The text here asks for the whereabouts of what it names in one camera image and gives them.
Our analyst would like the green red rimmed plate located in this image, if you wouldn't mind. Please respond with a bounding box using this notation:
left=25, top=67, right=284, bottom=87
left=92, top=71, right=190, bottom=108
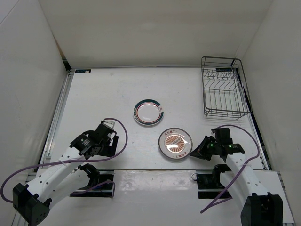
left=133, top=99, right=164, bottom=126

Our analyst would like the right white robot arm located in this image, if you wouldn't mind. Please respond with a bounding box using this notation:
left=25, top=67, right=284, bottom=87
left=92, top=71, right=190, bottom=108
left=190, top=124, right=283, bottom=226

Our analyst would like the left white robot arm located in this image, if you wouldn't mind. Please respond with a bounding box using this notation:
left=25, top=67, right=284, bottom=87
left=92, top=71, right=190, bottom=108
left=12, top=120, right=118, bottom=226

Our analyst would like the small blue rack label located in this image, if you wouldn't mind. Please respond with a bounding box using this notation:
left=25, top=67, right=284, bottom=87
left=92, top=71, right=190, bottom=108
left=215, top=68, right=232, bottom=72

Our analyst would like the small black label sticker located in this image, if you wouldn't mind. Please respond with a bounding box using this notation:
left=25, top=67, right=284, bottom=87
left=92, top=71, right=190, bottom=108
left=75, top=69, right=91, bottom=73

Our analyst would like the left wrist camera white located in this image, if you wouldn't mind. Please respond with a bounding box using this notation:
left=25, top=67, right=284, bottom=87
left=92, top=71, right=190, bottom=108
left=101, top=120, right=115, bottom=129

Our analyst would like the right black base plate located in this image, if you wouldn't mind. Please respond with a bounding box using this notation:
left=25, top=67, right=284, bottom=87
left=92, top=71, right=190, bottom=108
left=191, top=173, right=224, bottom=200

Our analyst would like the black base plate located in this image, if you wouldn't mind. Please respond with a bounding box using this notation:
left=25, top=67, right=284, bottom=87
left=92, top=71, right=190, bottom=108
left=70, top=171, right=114, bottom=198
left=191, top=173, right=224, bottom=200

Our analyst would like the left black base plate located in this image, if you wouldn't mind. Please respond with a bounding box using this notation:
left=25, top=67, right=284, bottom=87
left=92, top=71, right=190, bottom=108
left=70, top=171, right=114, bottom=198

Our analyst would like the black wire dish rack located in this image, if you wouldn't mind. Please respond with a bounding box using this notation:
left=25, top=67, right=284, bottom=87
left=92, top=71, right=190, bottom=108
left=201, top=56, right=252, bottom=119

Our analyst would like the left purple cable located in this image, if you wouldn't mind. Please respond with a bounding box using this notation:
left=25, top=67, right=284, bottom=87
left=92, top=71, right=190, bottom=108
left=0, top=117, right=129, bottom=203

